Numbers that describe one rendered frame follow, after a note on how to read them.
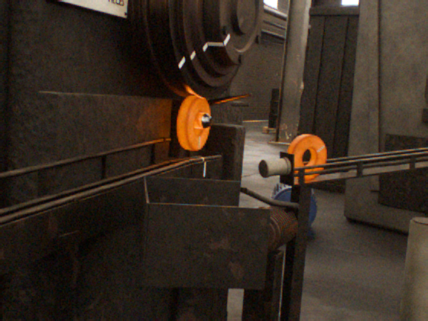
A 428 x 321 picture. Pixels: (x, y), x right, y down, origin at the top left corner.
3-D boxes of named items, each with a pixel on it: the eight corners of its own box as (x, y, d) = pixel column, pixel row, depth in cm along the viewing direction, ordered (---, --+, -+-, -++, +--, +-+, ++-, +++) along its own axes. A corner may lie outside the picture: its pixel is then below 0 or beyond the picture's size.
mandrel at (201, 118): (154, 123, 161) (154, 107, 161) (161, 123, 165) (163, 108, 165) (206, 129, 154) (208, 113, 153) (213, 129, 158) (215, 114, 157)
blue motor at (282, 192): (267, 236, 360) (271, 183, 356) (268, 217, 416) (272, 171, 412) (316, 242, 357) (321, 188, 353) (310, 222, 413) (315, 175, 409)
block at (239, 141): (200, 196, 181) (206, 122, 178) (212, 193, 188) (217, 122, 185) (231, 202, 177) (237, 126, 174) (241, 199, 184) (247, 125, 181)
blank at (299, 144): (296, 188, 192) (302, 189, 189) (278, 150, 185) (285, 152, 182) (326, 162, 197) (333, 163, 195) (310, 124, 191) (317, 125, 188)
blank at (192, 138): (176, 97, 150) (187, 98, 149) (201, 92, 164) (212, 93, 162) (175, 154, 154) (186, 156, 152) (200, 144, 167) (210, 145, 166)
